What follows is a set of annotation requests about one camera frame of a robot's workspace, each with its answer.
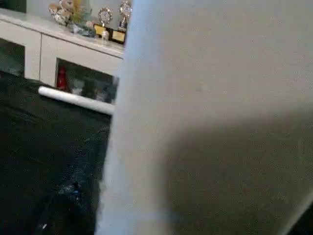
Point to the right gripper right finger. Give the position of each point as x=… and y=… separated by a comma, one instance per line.
x=308, y=227

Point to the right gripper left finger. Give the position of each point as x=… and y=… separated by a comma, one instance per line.
x=68, y=195

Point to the white plastic table leg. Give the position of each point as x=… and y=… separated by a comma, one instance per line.
x=73, y=99

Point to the white plastic table top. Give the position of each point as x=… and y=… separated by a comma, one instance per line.
x=207, y=98

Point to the small white cup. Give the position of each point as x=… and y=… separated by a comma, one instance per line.
x=100, y=94
x=77, y=88

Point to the red cabinet item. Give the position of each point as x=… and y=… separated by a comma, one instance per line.
x=61, y=77

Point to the white glass-door cabinet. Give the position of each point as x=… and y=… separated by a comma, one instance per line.
x=36, y=49

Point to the small clear glass figurine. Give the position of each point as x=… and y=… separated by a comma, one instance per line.
x=105, y=38

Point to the blue patterned flat ornament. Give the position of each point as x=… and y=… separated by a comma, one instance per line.
x=83, y=30

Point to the gold trophy with round top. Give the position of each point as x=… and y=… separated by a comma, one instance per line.
x=123, y=19
x=105, y=22

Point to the dark patterned ornament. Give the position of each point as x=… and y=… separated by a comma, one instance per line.
x=60, y=14

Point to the green yellow plant decoration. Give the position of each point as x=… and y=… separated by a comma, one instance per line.
x=78, y=11

